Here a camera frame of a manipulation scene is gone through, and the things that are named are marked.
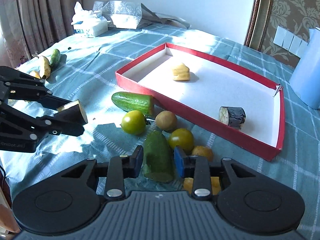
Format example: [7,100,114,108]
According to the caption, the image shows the dark eggplant slice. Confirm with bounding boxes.
[219,106,246,130]

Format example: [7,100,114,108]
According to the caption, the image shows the brown kiwi fruit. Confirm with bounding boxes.
[191,146,214,161]
[155,111,177,131]

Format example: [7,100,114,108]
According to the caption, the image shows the white wall switch panel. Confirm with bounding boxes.
[273,26,308,58]

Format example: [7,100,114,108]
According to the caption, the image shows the ornate wooden wall frame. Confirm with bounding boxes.
[244,0,273,50]

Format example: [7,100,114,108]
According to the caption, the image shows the large yellow bell pepper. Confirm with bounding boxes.
[183,177,221,195]

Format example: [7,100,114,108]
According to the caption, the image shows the white tissue pack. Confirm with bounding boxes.
[71,1,108,38]

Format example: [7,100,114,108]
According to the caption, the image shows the long green cucumber half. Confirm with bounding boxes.
[111,92,154,116]

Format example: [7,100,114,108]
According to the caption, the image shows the whole small cucumber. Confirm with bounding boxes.
[50,49,61,68]

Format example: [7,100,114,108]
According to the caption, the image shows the blue electric kettle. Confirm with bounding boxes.
[289,27,320,109]

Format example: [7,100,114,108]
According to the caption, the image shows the small yellow pepper piece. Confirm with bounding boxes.
[172,63,190,81]

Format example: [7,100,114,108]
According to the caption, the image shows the yellow banana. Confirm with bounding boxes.
[38,55,51,79]

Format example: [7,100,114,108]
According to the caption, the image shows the silver patterned gift bag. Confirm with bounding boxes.
[93,0,190,29]

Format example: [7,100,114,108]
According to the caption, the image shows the brown curtain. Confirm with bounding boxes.
[1,0,81,68]

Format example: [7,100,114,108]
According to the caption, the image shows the red shallow cardboard tray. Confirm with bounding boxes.
[116,43,285,161]

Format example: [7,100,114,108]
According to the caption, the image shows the green tomato with stem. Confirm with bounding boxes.
[168,128,194,155]

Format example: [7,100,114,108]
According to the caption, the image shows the short green cucumber piece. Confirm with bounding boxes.
[142,131,175,183]

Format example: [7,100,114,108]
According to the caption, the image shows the checked teal tablecloth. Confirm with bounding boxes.
[1,24,319,239]

